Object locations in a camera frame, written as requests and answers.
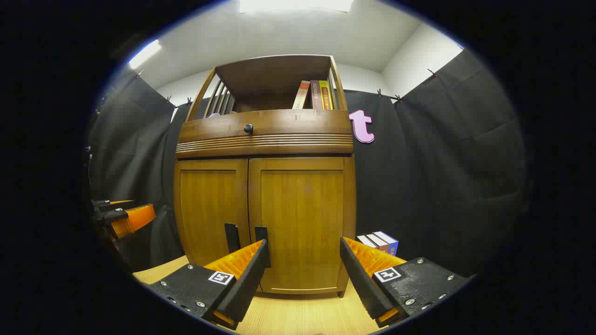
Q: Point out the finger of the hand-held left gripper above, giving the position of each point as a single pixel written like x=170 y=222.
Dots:
x=109 y=204
x=135 y=217

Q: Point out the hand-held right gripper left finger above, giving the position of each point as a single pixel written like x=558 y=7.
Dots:
x=249 y=284

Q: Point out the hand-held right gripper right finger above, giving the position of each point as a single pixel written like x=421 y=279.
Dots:
x=361 y=284

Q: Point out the wooden shoe cabinet door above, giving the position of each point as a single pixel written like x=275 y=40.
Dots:
x=302 y=204
x=209 y=204

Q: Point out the wooden double-door shoe cabinet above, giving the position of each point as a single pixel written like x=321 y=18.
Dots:
x=265 y=146

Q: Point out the dark brown thick book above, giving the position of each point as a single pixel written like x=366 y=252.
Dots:
x=365 y=241

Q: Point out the blue thick book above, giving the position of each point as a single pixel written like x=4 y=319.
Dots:
x=389 y=242

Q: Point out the black drawer knob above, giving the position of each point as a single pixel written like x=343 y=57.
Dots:
x=248 y=128

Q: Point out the black backdrop cloth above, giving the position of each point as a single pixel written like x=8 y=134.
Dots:
x=442 y=163

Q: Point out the small ceiling light panel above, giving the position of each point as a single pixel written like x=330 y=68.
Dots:
x=145 y=53

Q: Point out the beige red book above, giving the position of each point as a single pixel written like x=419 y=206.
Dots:
x=301 y=94

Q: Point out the large ceiling light panel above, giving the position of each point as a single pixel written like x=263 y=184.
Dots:
x=293 y=4

